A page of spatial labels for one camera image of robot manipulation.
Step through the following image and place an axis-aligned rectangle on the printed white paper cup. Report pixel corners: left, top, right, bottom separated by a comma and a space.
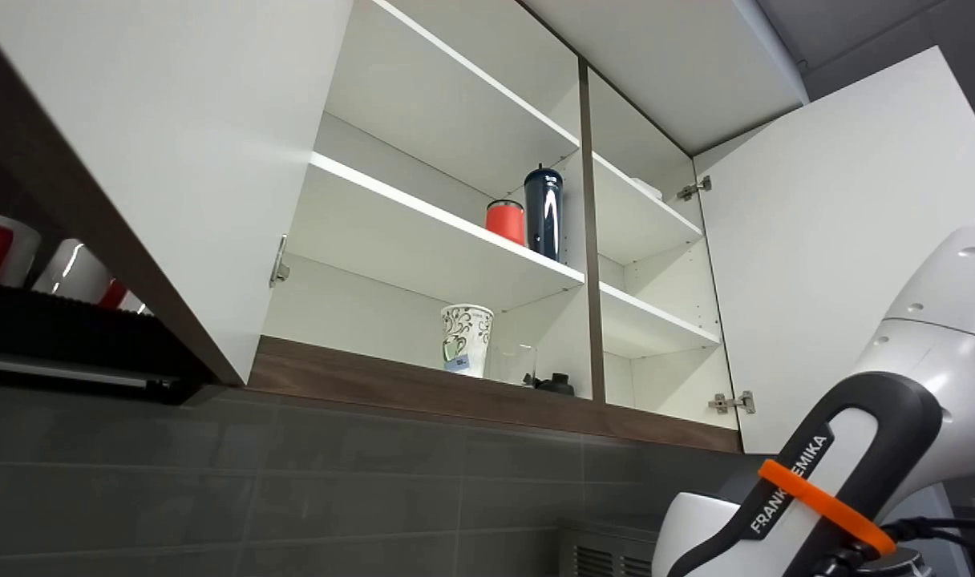
437, 302, 496, 383

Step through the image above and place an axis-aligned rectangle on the red cup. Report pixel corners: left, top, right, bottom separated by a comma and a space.
483, 195, 530, 249

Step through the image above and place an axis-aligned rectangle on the metal cabinet door hinge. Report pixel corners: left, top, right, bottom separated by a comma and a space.
707, 387, 760, 419
266, 237, 294, 291
674, 172, 714, 205

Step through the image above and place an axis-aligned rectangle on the white cabinet door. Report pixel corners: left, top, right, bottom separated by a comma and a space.
691, 46, 975, 457
0, 0, 360, 392

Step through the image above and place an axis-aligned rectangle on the dark blue tumbler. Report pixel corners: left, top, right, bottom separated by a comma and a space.
522, 160, 569, 262

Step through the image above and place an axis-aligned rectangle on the small black object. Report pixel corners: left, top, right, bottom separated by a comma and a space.
522, 368, 577, 399

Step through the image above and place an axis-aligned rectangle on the white and red mug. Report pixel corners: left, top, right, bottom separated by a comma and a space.
0, 205, 45, 291
28, 234, 155, 322

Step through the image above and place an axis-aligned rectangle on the black shelf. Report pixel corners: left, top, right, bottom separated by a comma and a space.
0, 280, 220, 408

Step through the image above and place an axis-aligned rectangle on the white wall cabinet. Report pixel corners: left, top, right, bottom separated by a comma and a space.
243, 0, 816, 457

